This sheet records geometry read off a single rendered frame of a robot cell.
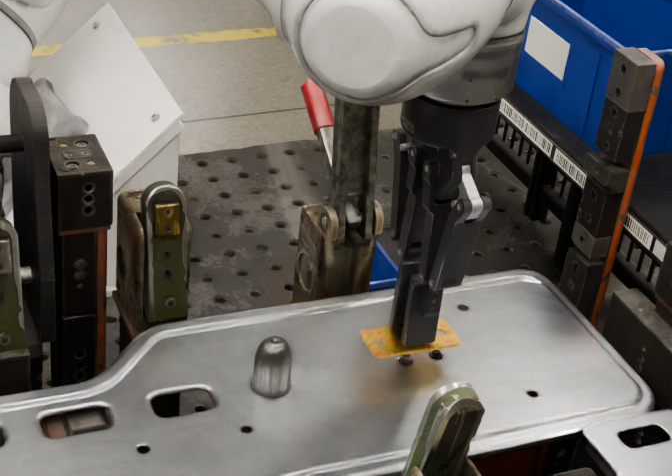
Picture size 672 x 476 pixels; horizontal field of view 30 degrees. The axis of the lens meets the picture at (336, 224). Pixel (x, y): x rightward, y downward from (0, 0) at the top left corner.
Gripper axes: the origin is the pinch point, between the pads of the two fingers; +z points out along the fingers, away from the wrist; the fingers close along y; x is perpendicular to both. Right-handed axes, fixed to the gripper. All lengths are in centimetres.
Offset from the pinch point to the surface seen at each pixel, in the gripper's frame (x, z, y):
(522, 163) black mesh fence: 55, 30, -67
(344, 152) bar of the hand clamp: -1.7, -7.1, -14.0
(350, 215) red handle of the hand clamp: -0.5, -0.5, -13.5
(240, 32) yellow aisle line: 90, 106, -287
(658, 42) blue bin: 51, -3, -38
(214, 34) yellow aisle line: 81, 106, -287
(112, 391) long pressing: -25.6, 6.5, -2.7
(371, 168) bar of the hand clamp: 1.1, -5.2, -13.7
